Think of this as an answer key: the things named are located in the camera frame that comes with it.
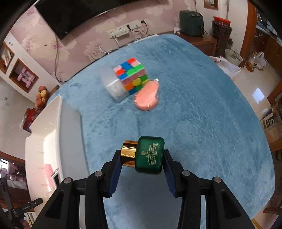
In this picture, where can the black flat television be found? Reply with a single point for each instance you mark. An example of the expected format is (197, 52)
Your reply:
(72, 13)

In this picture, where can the white digital camera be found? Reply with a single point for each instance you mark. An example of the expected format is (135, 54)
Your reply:
(56, 178)

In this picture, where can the wooden television cabinet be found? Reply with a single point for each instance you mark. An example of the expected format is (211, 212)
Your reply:
(204, 43)

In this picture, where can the green bottle with gold cap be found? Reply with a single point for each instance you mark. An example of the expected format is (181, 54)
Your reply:
(149, 154)

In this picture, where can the basket of peaches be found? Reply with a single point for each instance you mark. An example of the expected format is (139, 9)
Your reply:
(41, 96)

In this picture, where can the white plastic storage box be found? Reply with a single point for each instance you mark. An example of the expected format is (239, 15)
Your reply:
(66, 136)

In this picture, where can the blue plush blanket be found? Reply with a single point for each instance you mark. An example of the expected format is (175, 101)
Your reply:
(198, 132)

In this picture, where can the dark green air fryer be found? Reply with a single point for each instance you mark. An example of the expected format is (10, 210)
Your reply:
(190, 24)

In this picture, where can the red tissue packet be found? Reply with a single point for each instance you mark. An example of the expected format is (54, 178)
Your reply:
(30, 120)

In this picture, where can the white wall socket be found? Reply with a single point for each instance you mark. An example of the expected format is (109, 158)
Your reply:
(134, 24)
(112, 32)

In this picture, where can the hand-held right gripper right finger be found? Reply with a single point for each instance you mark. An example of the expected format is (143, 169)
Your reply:
(170, 176)

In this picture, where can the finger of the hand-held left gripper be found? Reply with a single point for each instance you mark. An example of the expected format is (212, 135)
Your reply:
(28, 208)

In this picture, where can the cooking oil bottle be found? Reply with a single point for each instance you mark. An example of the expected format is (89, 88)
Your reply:
(251, 62)

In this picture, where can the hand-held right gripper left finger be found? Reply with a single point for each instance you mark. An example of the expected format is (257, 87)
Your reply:
(114, 174)

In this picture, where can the clear plastic box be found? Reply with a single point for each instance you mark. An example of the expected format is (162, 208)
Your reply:
(115, 90)

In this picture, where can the wooden side table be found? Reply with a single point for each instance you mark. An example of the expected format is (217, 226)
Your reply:
(54, 90)

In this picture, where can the pink oval sponge case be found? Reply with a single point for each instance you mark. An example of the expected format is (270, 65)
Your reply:
(146, 96)

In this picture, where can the large white plastic bag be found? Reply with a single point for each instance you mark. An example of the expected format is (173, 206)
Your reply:
(229, 67)

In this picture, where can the pink hair roller brush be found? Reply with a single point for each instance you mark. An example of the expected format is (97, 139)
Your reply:
(48, 172)

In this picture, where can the colourful puzzle cube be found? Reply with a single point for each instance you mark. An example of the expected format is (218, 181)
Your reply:
(130, 74)

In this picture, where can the white trash bin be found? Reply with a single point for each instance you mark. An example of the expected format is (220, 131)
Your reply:
(233, 58)

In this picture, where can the white power strip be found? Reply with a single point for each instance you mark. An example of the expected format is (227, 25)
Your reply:
(122, 30)

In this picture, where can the wooden wall niche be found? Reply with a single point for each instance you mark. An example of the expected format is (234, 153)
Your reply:
(15, 82)
(3, 66)

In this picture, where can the printed cardboard box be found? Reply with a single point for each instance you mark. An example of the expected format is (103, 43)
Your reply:
(269, 123)

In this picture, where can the dark tall vase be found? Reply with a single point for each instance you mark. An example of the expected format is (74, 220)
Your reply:
(221, 39)

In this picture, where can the small white plastic bag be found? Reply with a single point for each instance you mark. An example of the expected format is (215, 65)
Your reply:
(261, 60)

